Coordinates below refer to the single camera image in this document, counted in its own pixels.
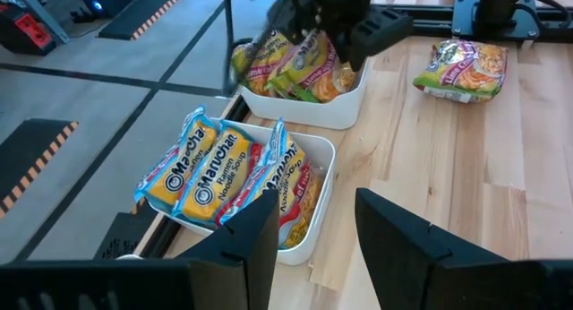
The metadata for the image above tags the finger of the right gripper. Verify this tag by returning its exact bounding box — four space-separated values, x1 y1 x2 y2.
346 7 414 73
267 0 317 45

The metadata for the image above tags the blue beef ramen pack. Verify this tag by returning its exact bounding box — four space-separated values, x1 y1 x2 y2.
133 104 219 215
214 117 324 251
171 121 265 226

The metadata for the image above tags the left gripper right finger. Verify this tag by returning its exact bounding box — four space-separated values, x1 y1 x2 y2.
355 187 573 310

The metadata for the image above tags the red and black equipment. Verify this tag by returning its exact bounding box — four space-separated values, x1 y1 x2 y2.
0 3 58 56

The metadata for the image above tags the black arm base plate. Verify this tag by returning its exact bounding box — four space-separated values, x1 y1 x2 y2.
450 0 573 45

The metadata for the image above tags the grey metal leg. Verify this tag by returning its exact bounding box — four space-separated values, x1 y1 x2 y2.
11 0 72 46

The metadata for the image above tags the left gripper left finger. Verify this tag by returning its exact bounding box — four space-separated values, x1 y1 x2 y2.
0 189 281 310

